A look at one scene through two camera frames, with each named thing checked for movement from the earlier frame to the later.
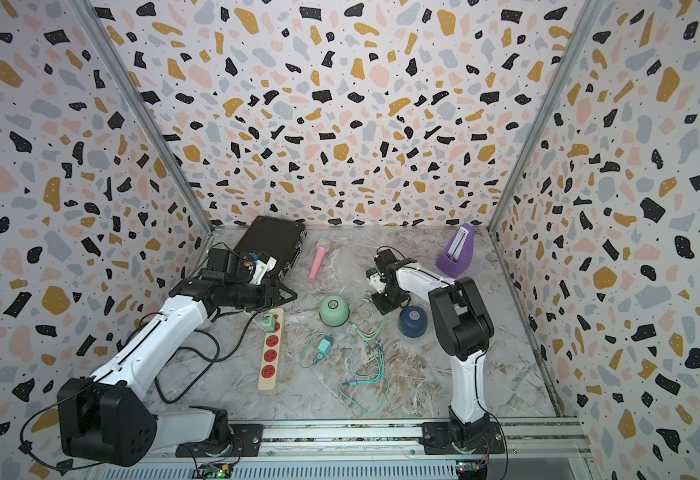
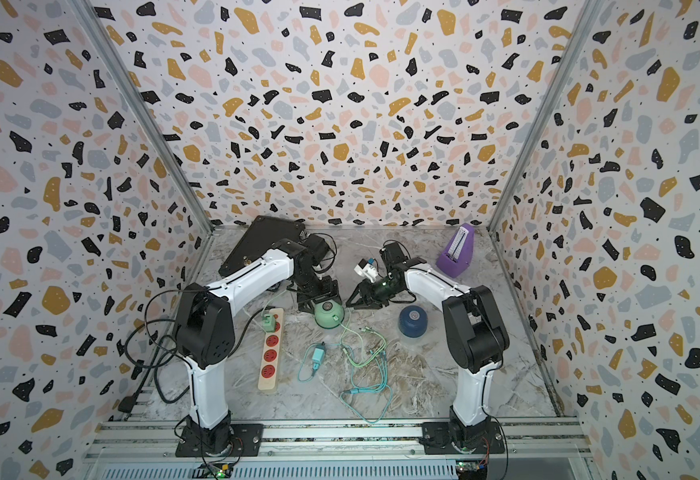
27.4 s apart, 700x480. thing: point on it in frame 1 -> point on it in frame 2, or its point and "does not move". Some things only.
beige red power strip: (272, 351) does not move
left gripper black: (274, 299) -> (332, 293)
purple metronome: (455, 256) does not move
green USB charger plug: (269, 323) does not move
